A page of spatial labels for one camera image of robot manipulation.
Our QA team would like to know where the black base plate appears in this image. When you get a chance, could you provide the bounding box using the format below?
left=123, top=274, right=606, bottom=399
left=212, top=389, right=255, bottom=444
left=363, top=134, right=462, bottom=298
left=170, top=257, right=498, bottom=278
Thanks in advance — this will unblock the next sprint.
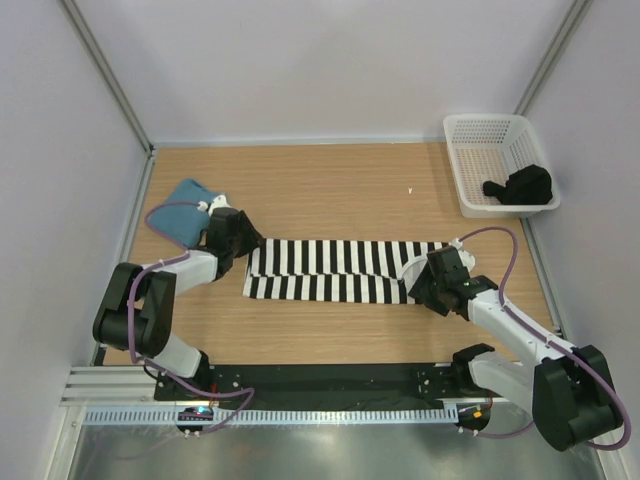
left=154, top=361, right=511, bottom=412

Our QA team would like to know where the black white striped tank top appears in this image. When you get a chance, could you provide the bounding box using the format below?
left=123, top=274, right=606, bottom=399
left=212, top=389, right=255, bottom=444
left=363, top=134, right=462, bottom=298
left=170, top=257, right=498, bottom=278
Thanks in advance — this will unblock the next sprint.
left=243, top=239, right=444, bottom=304

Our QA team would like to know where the white slotted cable duct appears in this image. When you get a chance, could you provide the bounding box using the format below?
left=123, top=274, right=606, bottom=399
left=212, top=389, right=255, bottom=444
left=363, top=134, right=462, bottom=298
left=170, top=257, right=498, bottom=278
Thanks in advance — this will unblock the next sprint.
left=84, top=406, right=458, bottom=427

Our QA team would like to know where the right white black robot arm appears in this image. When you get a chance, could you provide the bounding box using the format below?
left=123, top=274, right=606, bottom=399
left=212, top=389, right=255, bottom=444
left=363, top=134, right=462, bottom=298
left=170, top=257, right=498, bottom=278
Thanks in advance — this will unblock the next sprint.
left=399, top=246, right=629, bottom=451

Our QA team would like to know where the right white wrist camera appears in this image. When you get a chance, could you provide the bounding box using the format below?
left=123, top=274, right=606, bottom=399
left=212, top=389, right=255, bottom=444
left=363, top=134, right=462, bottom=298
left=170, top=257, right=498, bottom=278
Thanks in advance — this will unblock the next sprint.
left=450, top=238, right=476, bottom=272

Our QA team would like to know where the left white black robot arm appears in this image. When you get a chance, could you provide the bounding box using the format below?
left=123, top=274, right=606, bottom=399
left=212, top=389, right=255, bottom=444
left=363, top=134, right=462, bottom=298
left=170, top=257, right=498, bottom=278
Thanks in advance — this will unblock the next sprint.
left=92, top=207, right=265, bottom=400

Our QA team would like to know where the teal tank top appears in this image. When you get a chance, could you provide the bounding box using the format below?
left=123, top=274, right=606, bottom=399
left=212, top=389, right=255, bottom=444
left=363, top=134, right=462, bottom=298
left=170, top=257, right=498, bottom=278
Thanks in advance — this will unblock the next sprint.
left=147, top=179, right=220, bottom=248

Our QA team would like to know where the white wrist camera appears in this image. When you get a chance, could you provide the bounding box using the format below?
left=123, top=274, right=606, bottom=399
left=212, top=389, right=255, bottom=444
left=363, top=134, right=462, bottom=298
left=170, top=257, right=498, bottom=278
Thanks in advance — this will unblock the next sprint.
left=450, top=238, right=476, bottom=272
left=197, top=194, right=236, bottom=217

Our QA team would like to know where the white plastic basket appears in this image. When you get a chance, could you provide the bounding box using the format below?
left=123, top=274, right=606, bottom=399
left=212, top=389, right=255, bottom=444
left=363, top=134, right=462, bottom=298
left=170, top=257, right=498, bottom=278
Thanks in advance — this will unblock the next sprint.
left=443, top=113, right=561, bottom=218

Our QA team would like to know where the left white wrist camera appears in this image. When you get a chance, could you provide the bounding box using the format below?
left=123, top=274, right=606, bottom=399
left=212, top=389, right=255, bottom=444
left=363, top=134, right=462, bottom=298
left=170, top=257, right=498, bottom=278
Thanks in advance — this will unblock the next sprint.
left=197, top=194, right=236, bottom=217

